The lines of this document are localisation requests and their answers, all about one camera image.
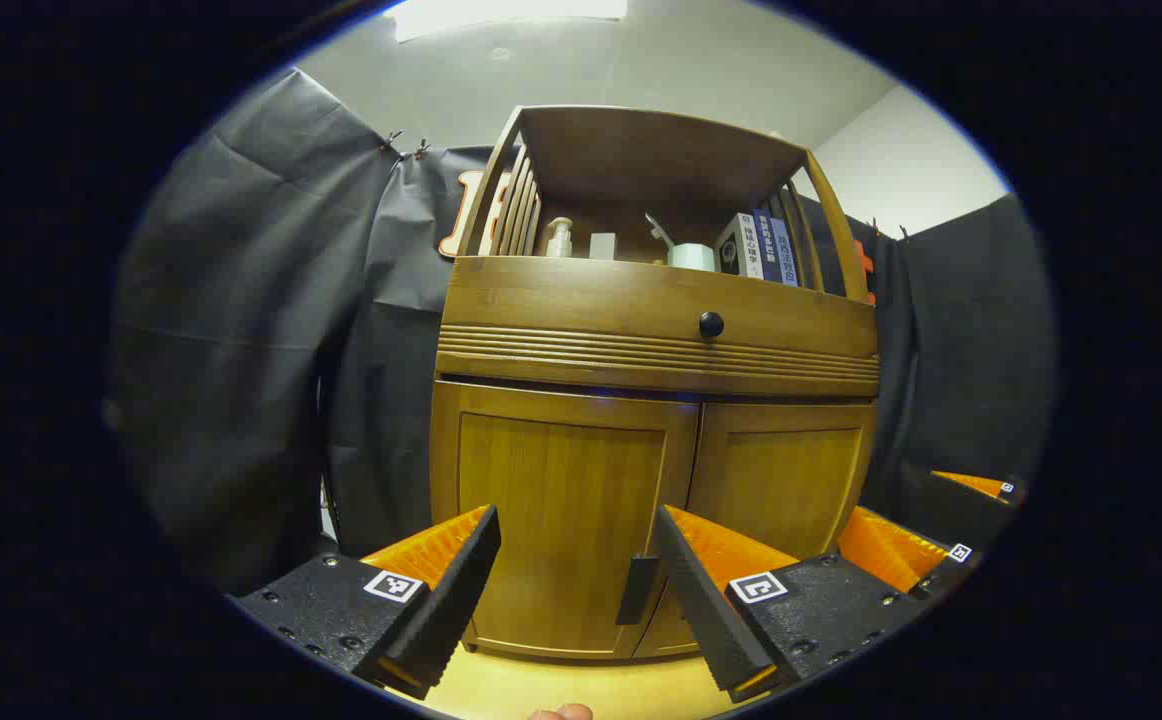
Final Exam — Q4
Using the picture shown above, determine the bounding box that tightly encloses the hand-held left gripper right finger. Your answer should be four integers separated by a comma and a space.
653, 505, 927, 704

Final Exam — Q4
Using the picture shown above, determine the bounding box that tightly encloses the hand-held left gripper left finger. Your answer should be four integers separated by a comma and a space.
231, 505, 502, 701

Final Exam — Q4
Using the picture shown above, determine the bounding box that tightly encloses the wooden shoe cabinet door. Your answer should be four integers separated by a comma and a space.
631, 400, 877, 659
429, 380, 702, 661

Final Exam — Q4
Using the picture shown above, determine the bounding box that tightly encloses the wooden double-door shoe cabinet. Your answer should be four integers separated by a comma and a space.
428, 103, 882, 663

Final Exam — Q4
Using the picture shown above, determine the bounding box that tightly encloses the wooden cabinet drawer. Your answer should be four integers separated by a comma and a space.
436, 255, 882, 399

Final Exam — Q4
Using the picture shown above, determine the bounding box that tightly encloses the light blue book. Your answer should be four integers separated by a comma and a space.
771, 217, 800, 287

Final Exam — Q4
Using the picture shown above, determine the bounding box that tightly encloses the dark blue book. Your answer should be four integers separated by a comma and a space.
751, 210, 784, 283

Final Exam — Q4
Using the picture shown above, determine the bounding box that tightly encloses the black backdrop cloth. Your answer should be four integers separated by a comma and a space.
106, 65, 1057, 601

